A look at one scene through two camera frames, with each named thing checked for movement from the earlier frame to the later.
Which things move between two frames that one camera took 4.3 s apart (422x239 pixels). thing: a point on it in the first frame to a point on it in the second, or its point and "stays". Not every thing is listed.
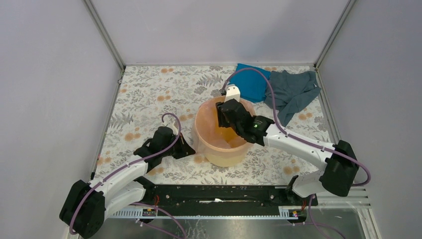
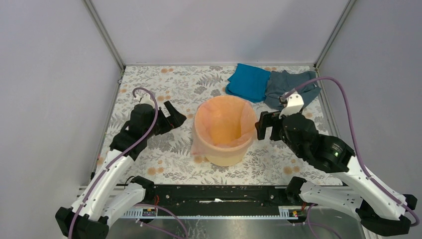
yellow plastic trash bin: x=222 y=146 stays
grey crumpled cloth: x=290 y=89 stays
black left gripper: x=185 y=149 to x=174 y=120
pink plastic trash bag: x=208 y=137 stays
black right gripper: x=221 y=122 to x=266 y=119
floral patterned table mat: x=150 y=98 stays
